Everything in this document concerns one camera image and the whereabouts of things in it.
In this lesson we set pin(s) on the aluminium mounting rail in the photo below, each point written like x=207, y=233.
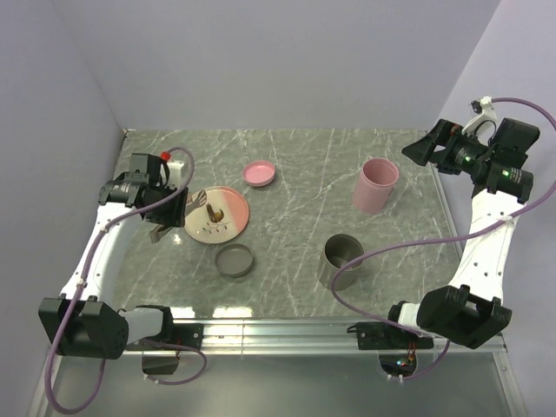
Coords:
x=221, y=337

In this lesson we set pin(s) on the pink round lid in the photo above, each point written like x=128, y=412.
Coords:
x=258, y=173

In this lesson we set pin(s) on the grey round lid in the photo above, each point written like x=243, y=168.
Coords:
x=234, y=260

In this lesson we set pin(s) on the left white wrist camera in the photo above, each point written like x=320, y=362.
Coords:
x=172, y=172

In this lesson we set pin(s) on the pink cylindrical container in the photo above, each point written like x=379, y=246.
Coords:
x=374, y=185

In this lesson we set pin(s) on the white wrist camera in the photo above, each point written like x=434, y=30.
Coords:
x=172, y=172
x=484, y=118

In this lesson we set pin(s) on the grey cylindrical container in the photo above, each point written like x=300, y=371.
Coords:
x=339, y=250

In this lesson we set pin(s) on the pink and cream plate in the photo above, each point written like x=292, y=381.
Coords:
x=221, y=219

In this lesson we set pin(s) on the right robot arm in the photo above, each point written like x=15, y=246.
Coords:
x=468, y=311

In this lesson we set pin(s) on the metal serving tongs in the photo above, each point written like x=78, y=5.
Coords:
x=193, y=202

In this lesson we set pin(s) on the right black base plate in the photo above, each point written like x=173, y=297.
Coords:
x=380, y=336

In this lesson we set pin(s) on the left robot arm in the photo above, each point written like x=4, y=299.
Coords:
x=81, y=321

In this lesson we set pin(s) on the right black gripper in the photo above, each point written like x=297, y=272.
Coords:
x=446, y=134

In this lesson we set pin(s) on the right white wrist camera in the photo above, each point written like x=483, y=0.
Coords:
x=484, y=118

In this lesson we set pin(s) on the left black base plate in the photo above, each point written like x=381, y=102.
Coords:
x=182, y=334

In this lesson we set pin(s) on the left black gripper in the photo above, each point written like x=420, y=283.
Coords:
x=175, y=216

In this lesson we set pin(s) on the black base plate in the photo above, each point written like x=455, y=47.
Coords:
x=182, y=334
x=380, y=336

